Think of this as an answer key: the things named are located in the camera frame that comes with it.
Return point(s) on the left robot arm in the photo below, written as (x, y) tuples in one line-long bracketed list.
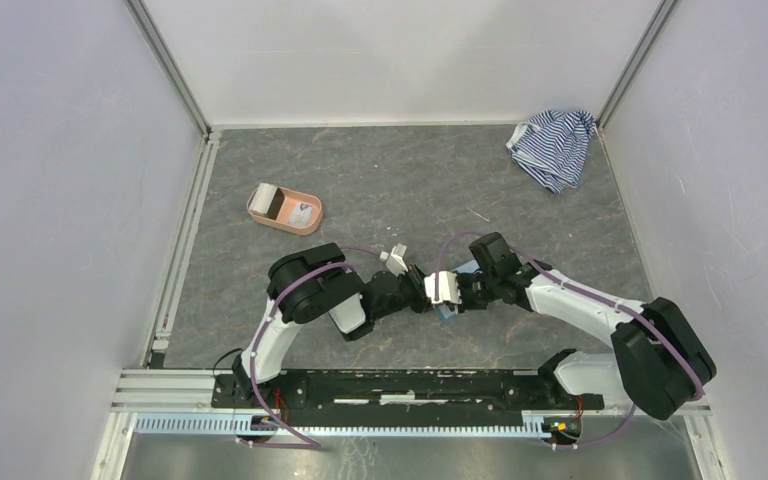
[(317, 282)]

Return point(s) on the pink oval tray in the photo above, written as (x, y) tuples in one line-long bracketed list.
[(285, 209)]

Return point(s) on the stack of credit cards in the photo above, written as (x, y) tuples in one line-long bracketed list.
[(266, 200)]

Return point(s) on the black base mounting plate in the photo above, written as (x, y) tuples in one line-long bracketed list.
[(418, 398)]

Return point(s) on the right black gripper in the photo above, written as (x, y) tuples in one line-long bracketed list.
[(465, 303)]

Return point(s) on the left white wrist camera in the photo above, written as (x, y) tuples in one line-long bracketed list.
[(394, 260)]

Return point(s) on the teal card holder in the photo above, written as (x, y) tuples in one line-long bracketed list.
[(448, 312)]

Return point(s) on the white VIP card in tray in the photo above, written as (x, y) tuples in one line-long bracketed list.
[(302, 215)]

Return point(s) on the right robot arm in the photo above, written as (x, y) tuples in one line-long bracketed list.
[(657, 361)]

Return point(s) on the aluminium frame rail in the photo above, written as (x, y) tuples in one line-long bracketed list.
[(190, 424)]

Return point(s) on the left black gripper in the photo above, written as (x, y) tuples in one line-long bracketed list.
[(415, 276)]

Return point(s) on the blue striped cloth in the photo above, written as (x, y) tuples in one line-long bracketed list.
[(552, 147)]

